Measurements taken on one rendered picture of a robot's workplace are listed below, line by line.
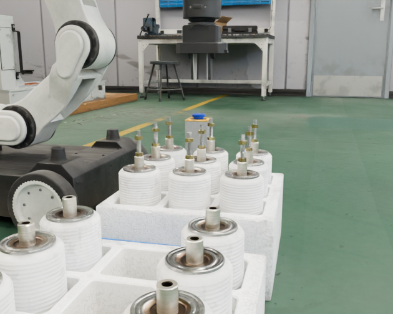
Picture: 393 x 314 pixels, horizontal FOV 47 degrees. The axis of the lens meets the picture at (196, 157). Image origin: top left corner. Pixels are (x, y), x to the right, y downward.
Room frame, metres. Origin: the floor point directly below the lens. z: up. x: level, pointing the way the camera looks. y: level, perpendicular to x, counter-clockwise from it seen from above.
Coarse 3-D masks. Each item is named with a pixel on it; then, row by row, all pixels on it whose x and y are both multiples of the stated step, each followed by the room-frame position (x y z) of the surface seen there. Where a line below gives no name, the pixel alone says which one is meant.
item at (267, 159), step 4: (236, 156) 1.17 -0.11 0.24; (256, 156) 1.13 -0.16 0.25; (260, 156) 1.13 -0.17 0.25; (264, 156) 1.14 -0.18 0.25; (268, 156) 1.15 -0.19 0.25; (264, 160) 1.13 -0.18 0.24; (268, 160) 1.14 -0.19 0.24; (268, 164) 1.14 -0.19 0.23; (268, 168) 1.14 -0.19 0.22; (268, 172) 1.14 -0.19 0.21; (268, 176) 1.14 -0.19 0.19; (268, 180) 1.14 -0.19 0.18
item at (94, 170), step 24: (48, 144) 1.72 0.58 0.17; (96, 144) 1.56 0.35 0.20; (120, 144) 1.55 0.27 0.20; (0, 168) 1.33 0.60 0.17; (24, 168) 1.33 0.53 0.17; (48, 168) 1.22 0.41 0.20; (72, 168) 1.23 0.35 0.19; (96, 168) 1.32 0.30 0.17; (120, 168) 1.48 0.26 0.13; (0, 192) 1.26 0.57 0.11; (96, 192) 1.31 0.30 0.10
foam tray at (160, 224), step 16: (272, 176) 1.21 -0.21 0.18; (272, 192) 1.05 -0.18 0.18; (96, 208) 0.94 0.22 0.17; (112, 208) 0.93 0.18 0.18; (128, 208) 0.93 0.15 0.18; (144, 208) 0.93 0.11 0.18; (160, 208) 0.93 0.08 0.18; (272, 208) 0.93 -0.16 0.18; (112, 224) 0.93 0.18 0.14; (128, 224) 0.93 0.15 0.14; (144, 224) 0.92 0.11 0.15; (160, 224) 0.91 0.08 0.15; (176, 224) 0.90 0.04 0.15; (240, 224) 0.87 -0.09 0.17; (256, 224) 0.86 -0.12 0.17; (272, 224) 0.85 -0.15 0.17; (144, 240) 0.92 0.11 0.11; (160, 240) 0.91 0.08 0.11; (176, 240) 0.90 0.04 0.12; (256, 240) 0.86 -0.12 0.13; (272, 240) 0.85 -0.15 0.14; (272, 256) 0.85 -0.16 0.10; (272, 272) 0.86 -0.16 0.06; (272, 288) 0.89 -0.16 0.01
